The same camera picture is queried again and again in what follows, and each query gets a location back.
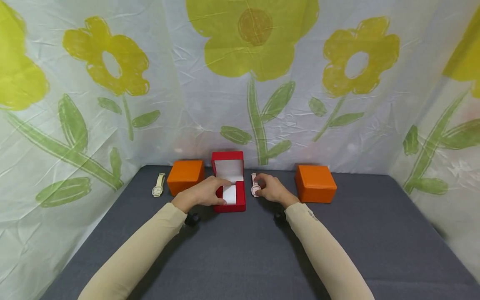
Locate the person's left index finger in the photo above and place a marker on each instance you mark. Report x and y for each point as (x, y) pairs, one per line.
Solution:
(224, 182)

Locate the person's left thumb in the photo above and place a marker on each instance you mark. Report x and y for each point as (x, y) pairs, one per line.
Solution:
(219, 200)

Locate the person's right hand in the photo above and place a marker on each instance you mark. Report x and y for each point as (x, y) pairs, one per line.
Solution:
(275, 190)

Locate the person's right thumb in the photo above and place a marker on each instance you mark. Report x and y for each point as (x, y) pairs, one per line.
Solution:
(261, 191)

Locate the orange box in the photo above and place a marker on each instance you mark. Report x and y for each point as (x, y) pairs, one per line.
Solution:
(315, 183)
(185, 176)

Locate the person's left hand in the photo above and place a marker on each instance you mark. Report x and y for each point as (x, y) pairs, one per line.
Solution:
(202, 193)

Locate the pink wristwatch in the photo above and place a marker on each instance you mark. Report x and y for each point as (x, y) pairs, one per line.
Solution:
(255, 186)

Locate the person's right fingers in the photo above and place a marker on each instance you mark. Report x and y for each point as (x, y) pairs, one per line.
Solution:
(261, 179)

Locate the cream wristwatch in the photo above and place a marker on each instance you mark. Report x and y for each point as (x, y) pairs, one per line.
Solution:
(158, 186)

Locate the person's right forearm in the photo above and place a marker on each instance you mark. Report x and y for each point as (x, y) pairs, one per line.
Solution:
(327, 250)

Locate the black wrist band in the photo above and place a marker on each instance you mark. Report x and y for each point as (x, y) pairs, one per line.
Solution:
(279, 218)
(192, 218)

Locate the red watch box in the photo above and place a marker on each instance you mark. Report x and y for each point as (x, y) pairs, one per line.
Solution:
(229, 181)

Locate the person's left forearm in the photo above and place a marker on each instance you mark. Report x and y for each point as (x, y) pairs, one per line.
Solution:
(135, 254)

